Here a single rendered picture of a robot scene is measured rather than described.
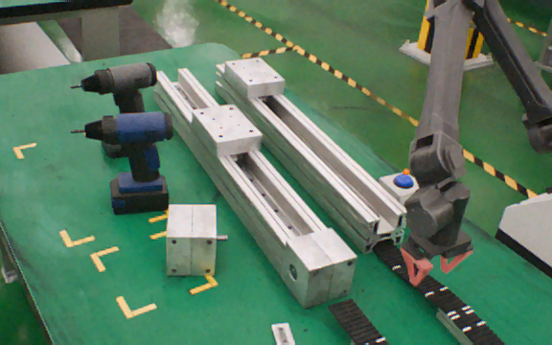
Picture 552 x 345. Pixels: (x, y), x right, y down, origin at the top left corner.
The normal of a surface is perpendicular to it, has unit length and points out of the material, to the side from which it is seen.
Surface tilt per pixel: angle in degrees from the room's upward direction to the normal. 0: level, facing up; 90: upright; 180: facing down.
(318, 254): 0
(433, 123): 57
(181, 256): 90
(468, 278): 0
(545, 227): 90
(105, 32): 90
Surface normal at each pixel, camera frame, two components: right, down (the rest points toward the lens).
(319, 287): 0.45, 0.52
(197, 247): 0.10, 0.55
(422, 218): -0.69, 0.35
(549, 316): 0.09, -0.83
